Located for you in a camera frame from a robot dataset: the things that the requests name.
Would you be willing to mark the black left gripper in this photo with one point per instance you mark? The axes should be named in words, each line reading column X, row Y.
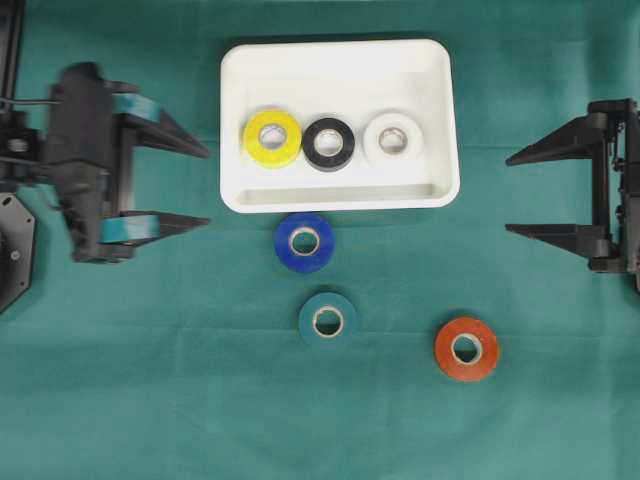
column 81, row 159

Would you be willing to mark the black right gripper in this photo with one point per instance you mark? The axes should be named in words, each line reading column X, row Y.
column 578, row 139

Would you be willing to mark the yellow tape roll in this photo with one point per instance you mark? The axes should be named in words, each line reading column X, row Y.
column 272, row 138

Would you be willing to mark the black tape roll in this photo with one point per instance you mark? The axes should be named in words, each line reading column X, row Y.
column 336, row 161

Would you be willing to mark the white tape roll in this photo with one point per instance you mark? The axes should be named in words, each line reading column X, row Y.
column 392, row 137

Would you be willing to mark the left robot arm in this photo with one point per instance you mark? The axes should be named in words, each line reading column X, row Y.
column 22, row 165

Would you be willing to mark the blue tape roll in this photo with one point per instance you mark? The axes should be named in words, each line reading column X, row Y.
column 311, row 223

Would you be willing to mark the red tape roll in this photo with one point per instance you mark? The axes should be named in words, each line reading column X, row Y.
column 486, row 344

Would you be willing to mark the white plastic case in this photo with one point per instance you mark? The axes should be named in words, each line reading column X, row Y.
column 353, row 81

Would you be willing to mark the green tape roll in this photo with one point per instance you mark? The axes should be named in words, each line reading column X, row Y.
column 328, row 320

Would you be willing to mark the green table cloth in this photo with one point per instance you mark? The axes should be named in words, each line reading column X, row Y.
column 187, row 362

